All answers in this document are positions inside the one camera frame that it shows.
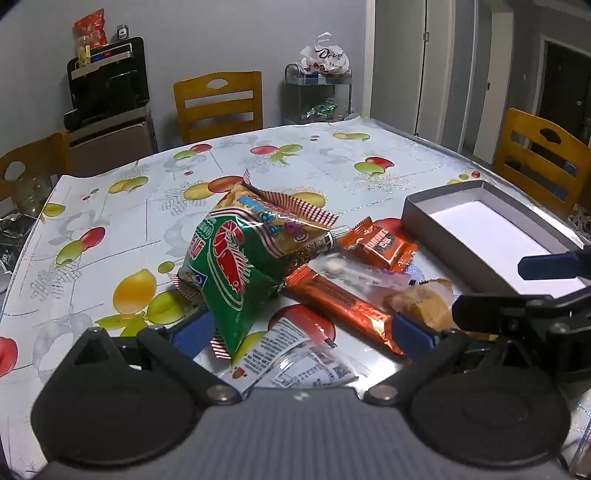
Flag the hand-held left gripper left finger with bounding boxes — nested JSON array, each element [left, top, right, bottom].
[[60, 308, 242, 408]]

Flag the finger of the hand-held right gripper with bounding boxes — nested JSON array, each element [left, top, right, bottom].
[[517, 247, 591, 281], [451, 294, 561, 336]]

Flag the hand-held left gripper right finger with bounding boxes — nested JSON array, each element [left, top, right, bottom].
[[365, 310, 550, 408]]

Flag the bread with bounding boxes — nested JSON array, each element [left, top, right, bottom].
[[385, 278, 455, 330]]

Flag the green shrimp chips bag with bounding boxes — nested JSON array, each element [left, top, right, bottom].
[[178, 170, 340, 370]]

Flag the long orange wafer bar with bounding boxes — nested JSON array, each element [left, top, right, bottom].
[[284, 265, 404, 356]]

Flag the white printed snack packet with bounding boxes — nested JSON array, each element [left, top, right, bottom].
[[270, 344, 360, 389], [218, 318, 311, 383]]

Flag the grey cardboard box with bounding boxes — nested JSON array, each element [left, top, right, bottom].
[[401, 181, 585, 296]]

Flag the orange brown-label snack packet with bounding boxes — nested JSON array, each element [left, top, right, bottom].
[[339, 218, 419, 274]]

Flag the brown snack bar tube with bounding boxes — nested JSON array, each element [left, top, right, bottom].
[[295, 226, 349, 266]]

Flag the green wrapped snacks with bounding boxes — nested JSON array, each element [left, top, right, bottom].
[[300, 99, 342, 121]]

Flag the clear white candy packet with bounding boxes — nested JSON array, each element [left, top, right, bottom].
[[307, 254, 411, 296]]

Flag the wooden chair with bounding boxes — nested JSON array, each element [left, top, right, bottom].
[[173, 71, 264, 144], [0, 132, 70, 204], [492, 107, 591, 217]]

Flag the fruit printed tablecloth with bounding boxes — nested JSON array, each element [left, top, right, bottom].
[[0, 117, 591, 476]]

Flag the dark entry door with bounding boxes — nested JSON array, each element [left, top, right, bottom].
[[538, 39, 591, 148]]

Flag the grey room door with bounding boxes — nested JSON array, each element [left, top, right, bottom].
[[475, 9, 512, 158]]

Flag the dark patterned cloth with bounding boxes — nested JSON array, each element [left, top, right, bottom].
[[0, 215, 35, 291]]

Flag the glass jar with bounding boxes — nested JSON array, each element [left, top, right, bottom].
[[11, 178, 49, 215]]

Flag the black silver water dispenser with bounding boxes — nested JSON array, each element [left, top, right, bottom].
[[64, 37, 155, 178]]

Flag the white double door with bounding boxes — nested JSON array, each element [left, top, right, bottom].
[[369, 0, 467, 148]]

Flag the metal trolley cart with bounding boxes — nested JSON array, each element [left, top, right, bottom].
[[283, 64, 354, 126]]

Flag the white plastic bag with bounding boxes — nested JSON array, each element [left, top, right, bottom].
[[299, 32, 349, 75]]

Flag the red snack bag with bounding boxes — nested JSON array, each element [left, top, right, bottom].
[[74, 8, 109, 47]]

